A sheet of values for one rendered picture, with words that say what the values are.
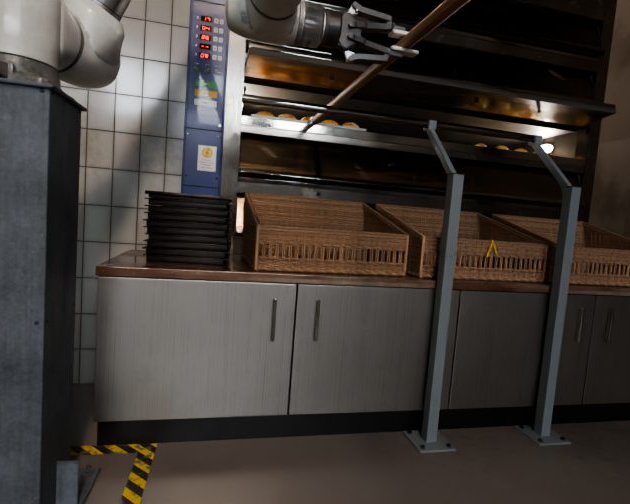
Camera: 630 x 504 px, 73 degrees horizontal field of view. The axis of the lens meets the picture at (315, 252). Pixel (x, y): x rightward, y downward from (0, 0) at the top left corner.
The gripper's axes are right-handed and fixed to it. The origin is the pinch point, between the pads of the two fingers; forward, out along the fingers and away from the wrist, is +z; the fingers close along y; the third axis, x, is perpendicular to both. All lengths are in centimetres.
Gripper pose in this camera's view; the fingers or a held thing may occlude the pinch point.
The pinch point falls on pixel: (404, 43)
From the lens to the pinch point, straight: 114.7
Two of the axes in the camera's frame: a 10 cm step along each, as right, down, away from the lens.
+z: 9.7, 0.6, 2.5
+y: -0.8, 9.9, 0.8
